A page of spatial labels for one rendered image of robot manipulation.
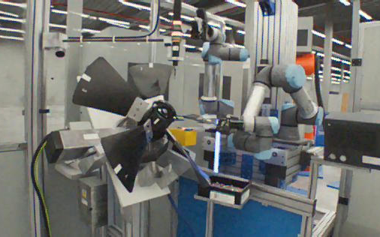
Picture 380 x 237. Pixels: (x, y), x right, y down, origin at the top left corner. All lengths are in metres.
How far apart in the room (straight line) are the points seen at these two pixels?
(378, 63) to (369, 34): 0.27
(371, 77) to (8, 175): 2.72
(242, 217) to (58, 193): 1.09
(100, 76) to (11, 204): 0.94
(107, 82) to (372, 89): 2.17
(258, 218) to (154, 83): 0.86
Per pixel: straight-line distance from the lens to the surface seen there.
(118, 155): 0.92
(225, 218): 1.59
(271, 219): 1.44
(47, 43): 1.48
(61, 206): 1.84
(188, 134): 1.63
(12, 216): 1.77
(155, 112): 1.08
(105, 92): 1.11
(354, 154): 1.19
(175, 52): 1.22
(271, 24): 2.09
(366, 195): 2.76
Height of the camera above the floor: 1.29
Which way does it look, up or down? 4 degrees down
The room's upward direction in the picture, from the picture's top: 3 degrees clockwise
